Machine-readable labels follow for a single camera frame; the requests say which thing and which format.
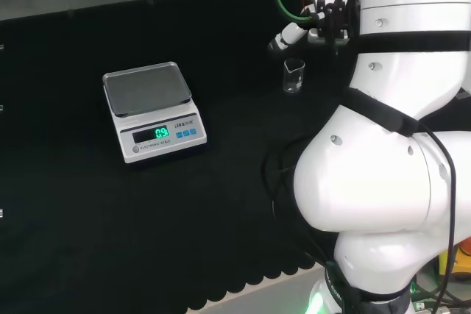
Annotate black cable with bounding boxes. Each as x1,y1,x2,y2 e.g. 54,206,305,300
417,122,458,306

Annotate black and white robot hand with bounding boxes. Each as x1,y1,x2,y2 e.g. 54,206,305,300
267,0,351,54

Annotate white electronic balance steel pan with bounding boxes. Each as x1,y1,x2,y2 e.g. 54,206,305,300
102,61,208,165

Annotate small clear glass beaker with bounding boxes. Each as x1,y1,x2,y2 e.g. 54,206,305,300
283,58,306,94

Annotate yellow stop button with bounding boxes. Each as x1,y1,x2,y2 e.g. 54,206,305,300
453,237,471,280

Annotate black bench cloth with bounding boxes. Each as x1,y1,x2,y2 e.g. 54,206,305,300
0,0,471,314

